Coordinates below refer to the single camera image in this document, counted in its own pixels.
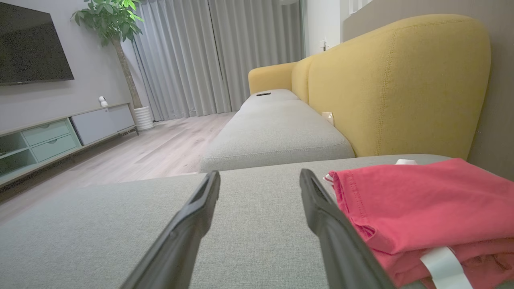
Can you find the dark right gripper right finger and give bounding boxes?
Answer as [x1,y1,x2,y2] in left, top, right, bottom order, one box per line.
[299,169,396,289]

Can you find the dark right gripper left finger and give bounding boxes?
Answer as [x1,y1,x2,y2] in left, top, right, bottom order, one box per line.
[120,170,221,289]

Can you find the red shorts with white stripe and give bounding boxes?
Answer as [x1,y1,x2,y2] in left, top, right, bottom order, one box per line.
[369,239,514,289]

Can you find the red and white jersey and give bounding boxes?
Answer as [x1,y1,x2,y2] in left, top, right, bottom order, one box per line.
[323,158,514,255]

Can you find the wide grey sofa cushion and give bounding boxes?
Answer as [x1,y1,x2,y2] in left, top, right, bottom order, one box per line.
[0,155,514,289]

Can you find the white ribbed plant pot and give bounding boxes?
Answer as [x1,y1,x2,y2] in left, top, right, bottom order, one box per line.
[133,106,155,131]

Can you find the long grey sofa seat cushion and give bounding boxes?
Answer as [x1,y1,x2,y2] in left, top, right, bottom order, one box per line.
[200,100,356,173]

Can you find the pale green television cabinet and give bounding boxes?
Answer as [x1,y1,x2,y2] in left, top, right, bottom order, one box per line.
[0,102,139,189]

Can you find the short grey sofa seat cushion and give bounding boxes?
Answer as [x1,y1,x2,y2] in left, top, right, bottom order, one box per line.
[240,89,301,111]

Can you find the large yellow sofa backrest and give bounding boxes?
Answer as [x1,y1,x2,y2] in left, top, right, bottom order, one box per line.
[307,14,491,160]

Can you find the narrow yellow sofa backrest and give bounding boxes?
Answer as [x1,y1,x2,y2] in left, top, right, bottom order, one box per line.
[291,56,316,105]

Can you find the grey pleated curtain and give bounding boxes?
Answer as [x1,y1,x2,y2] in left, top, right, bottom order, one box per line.
[122,0,233,122]
[208,0,304,112]

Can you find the yellow sofa armrest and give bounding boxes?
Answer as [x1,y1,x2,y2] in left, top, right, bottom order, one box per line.
[248,61,298,95]

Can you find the green potted tree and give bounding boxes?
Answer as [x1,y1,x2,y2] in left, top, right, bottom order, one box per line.
[71,0,144,109]

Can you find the black flat television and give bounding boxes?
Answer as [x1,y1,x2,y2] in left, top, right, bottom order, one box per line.
[0,2,75,86]

